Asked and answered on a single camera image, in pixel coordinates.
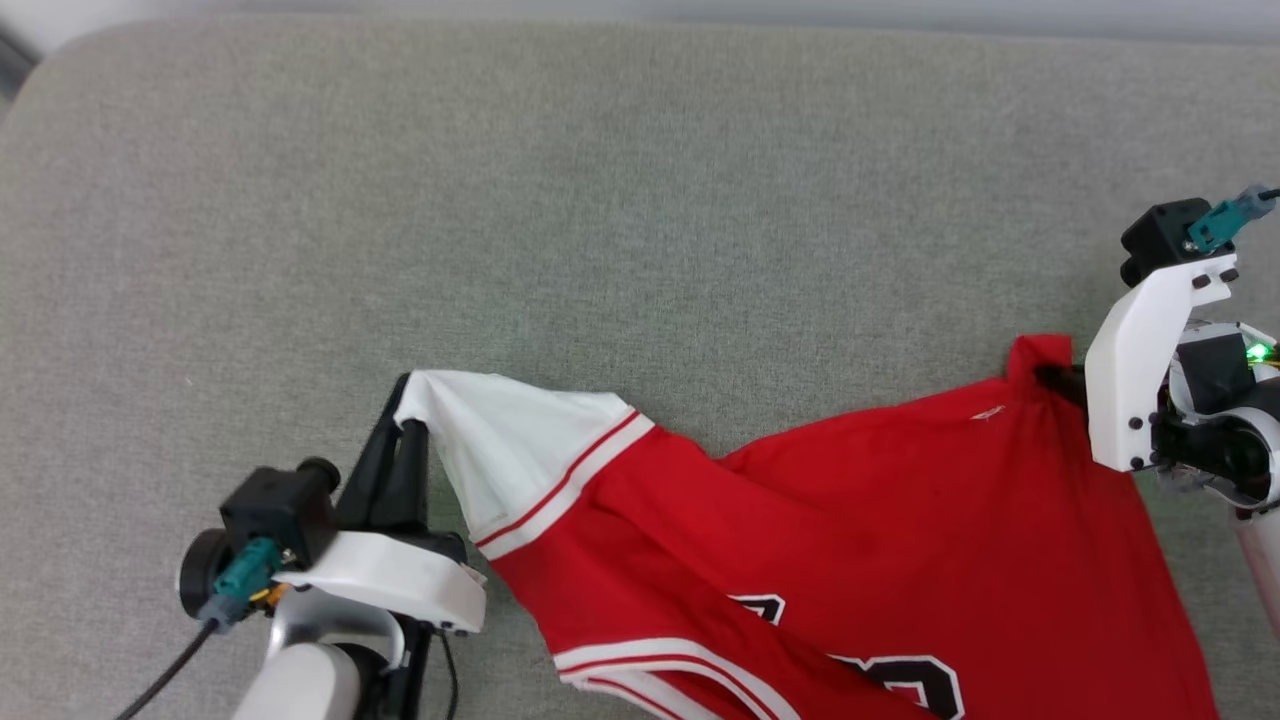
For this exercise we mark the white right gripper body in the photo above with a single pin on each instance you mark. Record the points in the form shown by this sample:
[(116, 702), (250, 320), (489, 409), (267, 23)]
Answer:
[(1135, 370)]

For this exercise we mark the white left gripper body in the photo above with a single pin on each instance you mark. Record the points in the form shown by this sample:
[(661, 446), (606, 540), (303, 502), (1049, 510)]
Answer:
[(400, 580)]

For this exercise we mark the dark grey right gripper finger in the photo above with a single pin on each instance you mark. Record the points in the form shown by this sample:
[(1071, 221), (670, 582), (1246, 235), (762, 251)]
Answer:
[(1062, 384)]

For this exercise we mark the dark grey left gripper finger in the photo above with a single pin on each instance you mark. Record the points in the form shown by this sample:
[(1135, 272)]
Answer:
[(414, 480), (375, 470)]

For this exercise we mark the red and white basketball jersey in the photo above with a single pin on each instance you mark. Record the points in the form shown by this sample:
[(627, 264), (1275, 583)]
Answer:
[(850, 560)]

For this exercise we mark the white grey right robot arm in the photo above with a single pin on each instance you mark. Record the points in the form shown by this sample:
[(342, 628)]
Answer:
[(1225, 420)]

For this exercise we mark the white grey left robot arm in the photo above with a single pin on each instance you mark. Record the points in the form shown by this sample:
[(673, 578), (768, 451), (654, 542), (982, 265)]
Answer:
[(310, 670)]

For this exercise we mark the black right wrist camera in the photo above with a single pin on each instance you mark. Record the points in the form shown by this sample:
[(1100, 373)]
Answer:
[(1160, 240)]

